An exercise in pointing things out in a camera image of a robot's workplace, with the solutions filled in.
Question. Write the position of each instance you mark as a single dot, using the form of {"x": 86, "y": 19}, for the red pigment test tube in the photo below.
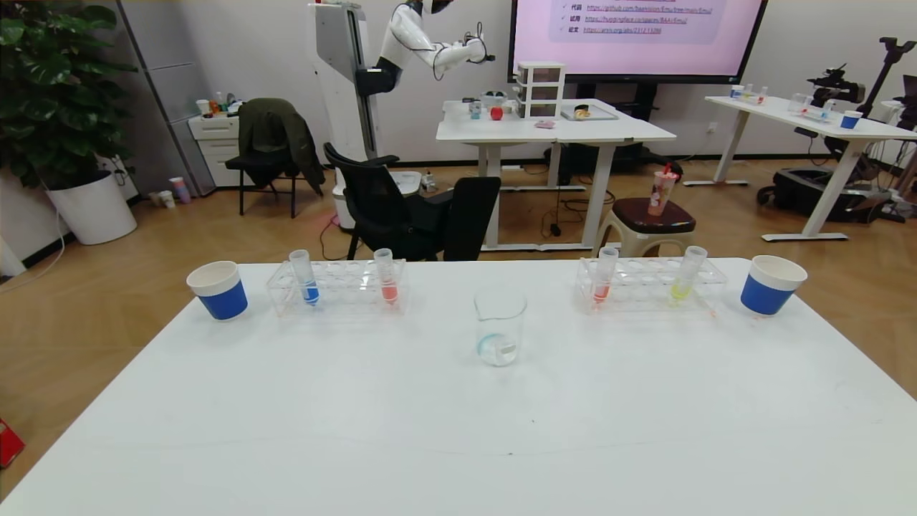
{"x": 389, "y": 291}
{"x": 602, "y": 291}

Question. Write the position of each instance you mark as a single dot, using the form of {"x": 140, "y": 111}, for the blue pigment test tube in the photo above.
{"x": 309, "y": 291}

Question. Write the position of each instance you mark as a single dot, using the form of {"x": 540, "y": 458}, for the black desktop robot arm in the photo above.
{"x": 834, "y": 87}

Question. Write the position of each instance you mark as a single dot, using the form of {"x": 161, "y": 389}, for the clear glass beaker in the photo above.
{"x": 499, "y": 351}

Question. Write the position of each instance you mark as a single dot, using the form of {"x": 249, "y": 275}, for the clear acrylic test tube rack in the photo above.
{"x": 645, "y": 284}
{"x": 344, "y": 288}

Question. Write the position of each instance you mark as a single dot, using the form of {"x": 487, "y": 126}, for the yellow pigment test tube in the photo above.
{"x": 682, "y": 289}

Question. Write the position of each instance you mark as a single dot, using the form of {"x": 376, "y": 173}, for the black office chair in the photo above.
{"x": 401, "y": 215}

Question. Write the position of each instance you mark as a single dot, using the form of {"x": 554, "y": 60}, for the white double desk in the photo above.
{"x": 516, "y": 130}

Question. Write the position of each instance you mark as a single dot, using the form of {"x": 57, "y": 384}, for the small light blue cup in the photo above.
{"x": 475, "y": 110}

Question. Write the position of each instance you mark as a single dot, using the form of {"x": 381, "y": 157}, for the small pink object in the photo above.
{"x": 545, "y": 123}

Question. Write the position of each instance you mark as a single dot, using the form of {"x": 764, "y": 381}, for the white bowl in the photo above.
{"x": 494, "y": 99}

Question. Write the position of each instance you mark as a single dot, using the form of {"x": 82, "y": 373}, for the white drawer organizer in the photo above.
{"x": 541, "y": 89}

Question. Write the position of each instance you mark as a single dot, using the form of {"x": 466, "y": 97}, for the brown-top plastic stool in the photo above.
{"x": 648, "y": 215}

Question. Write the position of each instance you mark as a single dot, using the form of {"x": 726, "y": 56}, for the grey tray with food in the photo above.
{"x": 591, "y": 113}

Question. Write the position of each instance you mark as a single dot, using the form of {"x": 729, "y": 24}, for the pink drink cup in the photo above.
{"x": 659, "y": 197}

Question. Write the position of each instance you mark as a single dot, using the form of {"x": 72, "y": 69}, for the white humanoid robot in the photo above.
{"x": 344, "y": 72}

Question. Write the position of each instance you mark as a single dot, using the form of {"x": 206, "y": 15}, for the dark green jacket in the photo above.
{"x": 276, "y": 136}

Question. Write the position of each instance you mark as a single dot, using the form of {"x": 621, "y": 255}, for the black four-leg chair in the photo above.
{"x": 247, "y": 163}

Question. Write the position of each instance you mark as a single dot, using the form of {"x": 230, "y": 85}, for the blue white paper cup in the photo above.
{"x": 765, "y": 294}
{"x": 223, "y": 299}

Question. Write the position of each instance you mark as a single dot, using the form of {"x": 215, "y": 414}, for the white drawer cabinet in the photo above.
{"x": 215, "y": 143}

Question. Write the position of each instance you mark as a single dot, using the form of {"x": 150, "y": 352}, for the large black-framed display screen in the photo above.
{"x": 645, "y": 43}

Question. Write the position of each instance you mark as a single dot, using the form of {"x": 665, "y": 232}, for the purple stacked cups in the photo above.
{"x": 180, "y": 190}

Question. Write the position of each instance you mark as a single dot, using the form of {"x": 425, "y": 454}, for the small white cup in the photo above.
{"x": 167, "y": 200}

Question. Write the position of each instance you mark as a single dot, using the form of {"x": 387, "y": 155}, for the white single desk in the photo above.
{"x": 788, "y": 115}

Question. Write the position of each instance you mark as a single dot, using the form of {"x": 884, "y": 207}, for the small blue paper cup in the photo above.
{"x": 851, "y": 120}

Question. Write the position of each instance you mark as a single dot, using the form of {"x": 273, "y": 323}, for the green plant in white pot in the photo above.
{"x": 50, "y": 86}

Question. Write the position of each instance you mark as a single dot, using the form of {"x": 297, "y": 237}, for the black tripod stand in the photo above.
{"x": 888, "y": 64}

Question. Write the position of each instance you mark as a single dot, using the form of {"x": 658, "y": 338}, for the red box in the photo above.
{"x": 10, "y": 444}

